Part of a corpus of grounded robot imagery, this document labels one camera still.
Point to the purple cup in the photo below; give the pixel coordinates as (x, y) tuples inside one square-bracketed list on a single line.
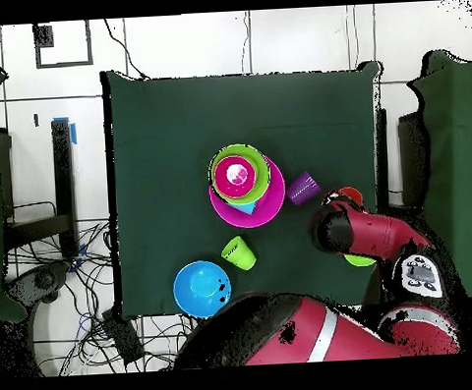
[(303, 188)]

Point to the large blue bowl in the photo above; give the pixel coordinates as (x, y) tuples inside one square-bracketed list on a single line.
[(202, 289)]

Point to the small magenta bowl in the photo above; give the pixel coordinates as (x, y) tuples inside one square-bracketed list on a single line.
[(235, 175)]

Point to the dark green tablecloth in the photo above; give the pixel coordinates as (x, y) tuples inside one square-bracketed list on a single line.
[(176, 115)]

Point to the green cup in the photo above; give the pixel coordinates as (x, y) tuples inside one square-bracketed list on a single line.
[(239, 254)]

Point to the large pink bowl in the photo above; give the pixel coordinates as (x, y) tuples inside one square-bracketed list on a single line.
[(274, 205)]

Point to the large green bowl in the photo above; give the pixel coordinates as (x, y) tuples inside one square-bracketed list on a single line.
[(260, 170)]

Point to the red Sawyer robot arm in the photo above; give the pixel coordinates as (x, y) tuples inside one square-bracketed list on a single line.
[(364, 231)]

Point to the orange red cup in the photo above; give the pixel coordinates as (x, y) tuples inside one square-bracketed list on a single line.
[(352, 195)]

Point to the blue cup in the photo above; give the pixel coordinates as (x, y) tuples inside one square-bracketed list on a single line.
[(246, 209)]

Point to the black box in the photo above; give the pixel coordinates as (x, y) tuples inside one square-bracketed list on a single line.
[(4, 175), (413, 162)]

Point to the blue tape strip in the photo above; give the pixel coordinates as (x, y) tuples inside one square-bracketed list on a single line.
[(73, 133)]

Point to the black power strip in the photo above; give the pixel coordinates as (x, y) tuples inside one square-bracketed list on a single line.
[(123, 338)]

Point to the grey chair base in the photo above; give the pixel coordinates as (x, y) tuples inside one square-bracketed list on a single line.
[(43, 280)]

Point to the black metal stand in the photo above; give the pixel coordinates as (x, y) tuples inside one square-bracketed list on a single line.
[(64, 184)]

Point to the small green bowl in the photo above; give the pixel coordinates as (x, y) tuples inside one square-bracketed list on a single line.
[(359, 260)]

